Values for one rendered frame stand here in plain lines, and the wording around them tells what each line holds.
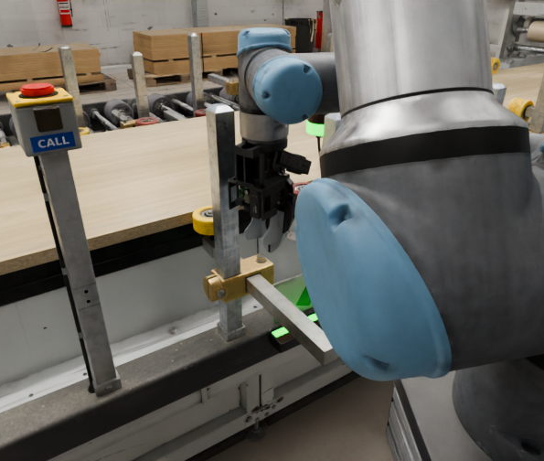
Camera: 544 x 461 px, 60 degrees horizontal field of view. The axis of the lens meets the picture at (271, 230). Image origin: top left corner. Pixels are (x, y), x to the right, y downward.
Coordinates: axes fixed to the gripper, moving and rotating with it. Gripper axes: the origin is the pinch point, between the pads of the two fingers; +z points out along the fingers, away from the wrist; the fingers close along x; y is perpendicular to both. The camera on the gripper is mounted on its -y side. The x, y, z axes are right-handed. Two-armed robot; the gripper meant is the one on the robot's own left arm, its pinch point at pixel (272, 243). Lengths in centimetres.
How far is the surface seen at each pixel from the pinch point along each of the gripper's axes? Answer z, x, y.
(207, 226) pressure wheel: 4.3, -19.8, -3.5
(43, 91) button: -29.0, -16.2, 26.7
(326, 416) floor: 94, -9, -44
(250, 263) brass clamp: 8.5, -7.5, -2.8
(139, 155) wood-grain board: 4, -65, -23
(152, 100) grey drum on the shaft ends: 10, -137, -87
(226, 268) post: 6.3, -8.0, 3.8
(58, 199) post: -14.2, -16.8, 27.8
